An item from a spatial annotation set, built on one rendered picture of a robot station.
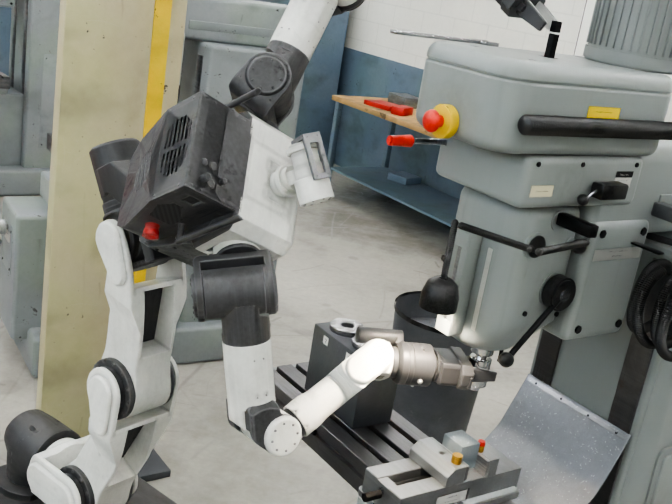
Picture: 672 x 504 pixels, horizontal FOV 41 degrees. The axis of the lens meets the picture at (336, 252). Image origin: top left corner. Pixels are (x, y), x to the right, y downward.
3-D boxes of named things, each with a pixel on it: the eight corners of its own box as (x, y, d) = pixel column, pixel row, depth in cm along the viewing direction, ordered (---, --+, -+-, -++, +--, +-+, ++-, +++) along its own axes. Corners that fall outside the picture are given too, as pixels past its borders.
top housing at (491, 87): (496, 156, 150) (516, 60, 145) (400, 121, 169) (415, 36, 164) (664, 158, 177) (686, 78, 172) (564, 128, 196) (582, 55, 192)
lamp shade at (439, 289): (411, 304, 167) (417, 273, 165) (431, 297, 173) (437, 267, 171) (443, 318, 163) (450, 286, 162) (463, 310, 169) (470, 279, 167)
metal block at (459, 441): (456, 471, 190) (462, 447, 188) (438, 457, 195) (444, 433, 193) (474, 467, 193) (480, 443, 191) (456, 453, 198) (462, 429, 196)
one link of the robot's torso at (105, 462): (37, 499, 221) (86, 354, 199) (104, 472, 236) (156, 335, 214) (72, 544, 214) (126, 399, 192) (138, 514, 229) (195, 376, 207)
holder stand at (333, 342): (351, 430, 216) (365, 355, 209) (303, 388, 232) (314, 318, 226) (390, 422, 222) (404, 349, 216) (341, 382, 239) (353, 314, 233)
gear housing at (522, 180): (519, 211, 159) (531, 156, 156) (431, 173, 177) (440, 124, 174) (635, 206, 178) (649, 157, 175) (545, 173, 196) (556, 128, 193)
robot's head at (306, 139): (290, 190, 167) (308, 180, 160) (278, 146, 167) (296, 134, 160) (319, 185, 170) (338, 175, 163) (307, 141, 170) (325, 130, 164)
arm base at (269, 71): (220, 100, 171) (276, 119, 171) (243, 41, 173) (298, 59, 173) (228, 126, 186) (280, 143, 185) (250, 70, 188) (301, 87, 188)
